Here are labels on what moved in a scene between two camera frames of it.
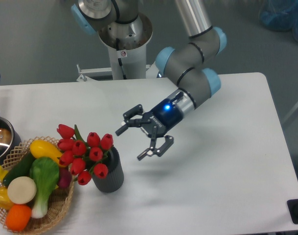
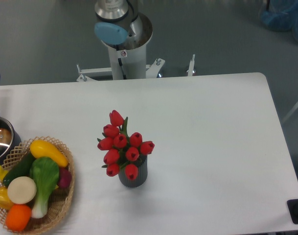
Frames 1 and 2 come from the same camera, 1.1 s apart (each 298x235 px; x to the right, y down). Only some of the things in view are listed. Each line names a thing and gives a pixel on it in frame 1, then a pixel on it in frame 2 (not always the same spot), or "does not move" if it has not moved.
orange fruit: [17, 217] does not move
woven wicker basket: [34, 185] does not move
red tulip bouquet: [84, 157] → [122, 149]
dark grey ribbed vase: [114, 180] → [142, 177]
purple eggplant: [64, 177] does not move
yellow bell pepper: [1, 199] does not move
